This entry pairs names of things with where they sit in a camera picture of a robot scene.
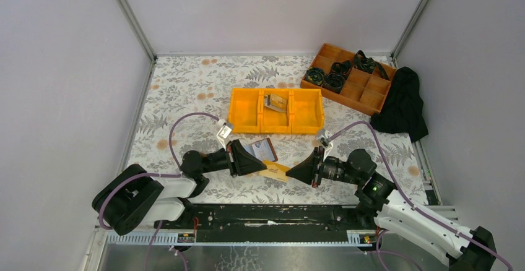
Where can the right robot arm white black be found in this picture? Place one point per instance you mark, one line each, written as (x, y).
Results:
(457, 246)

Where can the yellow plastic bin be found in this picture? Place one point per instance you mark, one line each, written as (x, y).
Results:
(276, 111)
(245, 110)
(307, 111)

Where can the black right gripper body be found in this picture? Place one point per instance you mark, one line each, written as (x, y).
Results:
(319, 167)

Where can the rolled tie dark orange pattern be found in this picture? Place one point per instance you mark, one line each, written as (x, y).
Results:
(341, 68)

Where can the rolled tie green yellow pattern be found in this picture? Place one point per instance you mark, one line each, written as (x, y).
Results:
(315, 76)

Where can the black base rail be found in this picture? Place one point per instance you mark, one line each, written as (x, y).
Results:
(283, 224)

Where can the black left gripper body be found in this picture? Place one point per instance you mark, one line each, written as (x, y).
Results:
(231, 158)

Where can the black cloth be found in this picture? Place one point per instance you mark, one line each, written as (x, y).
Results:
(402, 111)

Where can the rolled tie dark brown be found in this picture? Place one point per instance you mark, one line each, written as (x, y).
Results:
(334, 82)

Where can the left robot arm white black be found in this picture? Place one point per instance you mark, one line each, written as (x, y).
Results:
(136, 196)

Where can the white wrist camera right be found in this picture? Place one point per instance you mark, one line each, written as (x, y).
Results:
(323, 136)

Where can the wooden compartment tray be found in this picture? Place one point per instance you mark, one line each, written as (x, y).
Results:
(362, 91)

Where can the loose dark floral tie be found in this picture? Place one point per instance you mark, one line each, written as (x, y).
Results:
(368, 65)

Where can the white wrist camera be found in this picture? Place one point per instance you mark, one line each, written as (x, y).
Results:
(225, 129)
(323, 136)

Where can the brown leather card holder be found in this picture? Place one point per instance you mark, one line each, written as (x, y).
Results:
(262, 150)

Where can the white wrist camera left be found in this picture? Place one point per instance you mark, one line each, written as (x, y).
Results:
(225, 129)

